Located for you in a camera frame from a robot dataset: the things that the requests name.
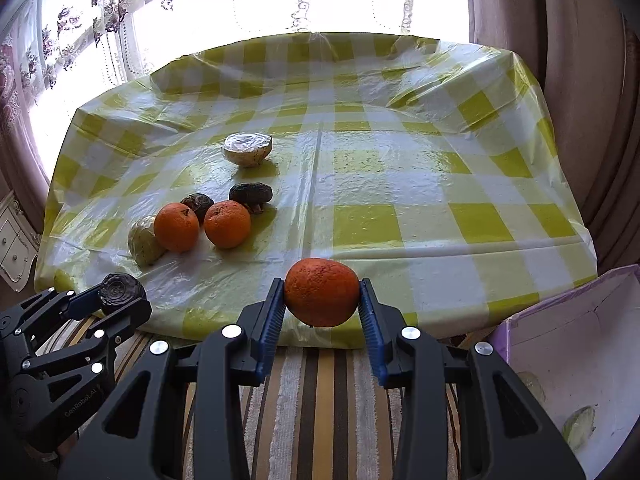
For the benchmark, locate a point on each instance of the plastic-wrapped pale apple half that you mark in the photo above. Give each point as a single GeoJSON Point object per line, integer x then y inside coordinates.
{"type": "Point", "coordinates": [142, 249]}

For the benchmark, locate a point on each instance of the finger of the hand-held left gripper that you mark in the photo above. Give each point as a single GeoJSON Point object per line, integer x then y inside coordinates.
{"type": "Point", "coordinates": [127, 317]}
{"type": "Point", "coordinates": [82, 301]}

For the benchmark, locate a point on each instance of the dark brown round pastry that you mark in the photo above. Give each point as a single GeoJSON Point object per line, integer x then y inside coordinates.
{"type": "Point", "coordinates": [251, 193]}

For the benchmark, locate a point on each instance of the clear plastic bag with bread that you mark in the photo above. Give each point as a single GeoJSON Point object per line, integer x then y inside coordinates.
{"type": "Point", "coordinates": [247, 149]}

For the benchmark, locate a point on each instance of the brown drape curtain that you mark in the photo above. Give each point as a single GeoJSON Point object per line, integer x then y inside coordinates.
{"type": "Point", "coordinates": [575, 60]}

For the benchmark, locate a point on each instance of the dark water chestnut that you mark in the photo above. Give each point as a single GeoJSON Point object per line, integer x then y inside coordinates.
{"type": "Point", "coordinates": [199, 204]}
{"type": "Point", "coordinates": [117, 289]}

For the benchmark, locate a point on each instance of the orange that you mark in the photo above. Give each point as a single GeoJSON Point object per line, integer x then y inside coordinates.
{"type": "Point", "coordinates": [227, 223]}
{"type": "Point", "coordinates": [322, 292]}
{"type": "Point", "coordinates": [176, 226]}

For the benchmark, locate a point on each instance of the yellow checked plastic tablecloth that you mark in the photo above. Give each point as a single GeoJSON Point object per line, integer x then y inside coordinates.
{"type": "Point", "coordinates": [375, 160]}

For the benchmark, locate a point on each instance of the white cabinet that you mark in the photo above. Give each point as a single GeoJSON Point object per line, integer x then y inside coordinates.
{"type": "Point", "coordinates": [17, 250]}

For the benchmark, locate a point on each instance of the striped brown cloth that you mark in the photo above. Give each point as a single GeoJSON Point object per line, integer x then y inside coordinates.
{"type": "Point", "coordinates": [320, 410]}

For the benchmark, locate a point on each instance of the purple-edged cardboard box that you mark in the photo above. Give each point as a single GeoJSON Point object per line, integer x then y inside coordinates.
{"type": "Point", "coordinates": [575, 350]}

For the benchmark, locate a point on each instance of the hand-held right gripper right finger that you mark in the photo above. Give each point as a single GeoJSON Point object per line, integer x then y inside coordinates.
{"type": "Point", "coordinates": [372, 331]}

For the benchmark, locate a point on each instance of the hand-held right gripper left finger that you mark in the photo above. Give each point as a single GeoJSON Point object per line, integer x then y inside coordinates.
{"type": "Point", "coordinates": [267, 331]}

